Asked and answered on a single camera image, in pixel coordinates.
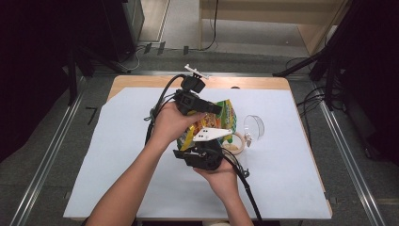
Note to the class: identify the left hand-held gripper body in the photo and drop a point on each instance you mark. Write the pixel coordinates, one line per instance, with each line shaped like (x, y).
(188, 100)

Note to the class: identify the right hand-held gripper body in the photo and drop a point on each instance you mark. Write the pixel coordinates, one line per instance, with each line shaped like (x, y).
(204, 160)

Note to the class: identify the colourful snack bag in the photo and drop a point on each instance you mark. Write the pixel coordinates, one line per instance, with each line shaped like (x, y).
(216, 121)

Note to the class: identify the clear round container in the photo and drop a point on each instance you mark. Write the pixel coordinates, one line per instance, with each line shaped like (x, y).
(233, 147)

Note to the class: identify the person's right hand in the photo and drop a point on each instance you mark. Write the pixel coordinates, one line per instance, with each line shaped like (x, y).
(224, 182)

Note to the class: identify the person's left hand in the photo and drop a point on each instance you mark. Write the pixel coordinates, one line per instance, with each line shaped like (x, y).
(169, 125)

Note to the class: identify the clear plastic lid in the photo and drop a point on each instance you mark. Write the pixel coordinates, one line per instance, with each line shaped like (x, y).
(254, 127)

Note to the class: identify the white table mat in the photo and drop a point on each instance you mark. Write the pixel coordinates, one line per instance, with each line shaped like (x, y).
(276, 175)

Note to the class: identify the black cabinet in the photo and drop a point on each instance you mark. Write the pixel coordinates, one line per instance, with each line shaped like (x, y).
(124, 28)

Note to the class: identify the black metal stand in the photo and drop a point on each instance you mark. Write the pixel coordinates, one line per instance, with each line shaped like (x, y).
(326, 56)
(94, 59)

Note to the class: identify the wooden furniture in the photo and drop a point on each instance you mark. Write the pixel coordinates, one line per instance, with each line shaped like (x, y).
(266, 12)

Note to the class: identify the dark curtain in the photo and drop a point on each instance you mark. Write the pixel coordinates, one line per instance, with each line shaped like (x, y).
(31, 62)
(376, 78)

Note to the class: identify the metal floor rail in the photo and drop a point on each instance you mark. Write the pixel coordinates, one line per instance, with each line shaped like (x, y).
(348, 157)
(47, 157)

